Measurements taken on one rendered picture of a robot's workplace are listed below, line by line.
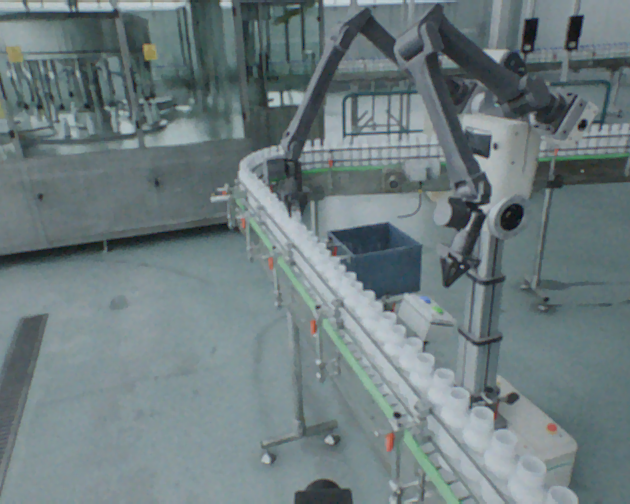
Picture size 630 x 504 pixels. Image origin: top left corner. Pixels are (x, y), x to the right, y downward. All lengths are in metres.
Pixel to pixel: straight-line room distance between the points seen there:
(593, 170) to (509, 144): 1.97
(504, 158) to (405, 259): 0.66
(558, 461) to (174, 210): 3.66
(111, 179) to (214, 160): 0.88
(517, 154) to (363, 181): 1.63
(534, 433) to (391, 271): 0.85
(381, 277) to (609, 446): 1.31
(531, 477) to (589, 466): 1.81
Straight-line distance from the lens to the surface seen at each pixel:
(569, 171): 3.62
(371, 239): 2.44
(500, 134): 1.74
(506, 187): 1.80
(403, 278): 2.22
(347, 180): 3.25
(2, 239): 5.03
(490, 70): 1.48
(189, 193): 4.85
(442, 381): 1.05
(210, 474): 2.54
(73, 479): 2.73
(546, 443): 2.36
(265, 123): 6.83
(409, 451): 1.18
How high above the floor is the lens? 1.79
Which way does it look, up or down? 23 degrees down
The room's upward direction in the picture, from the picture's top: 2 degrees counter-clockwise
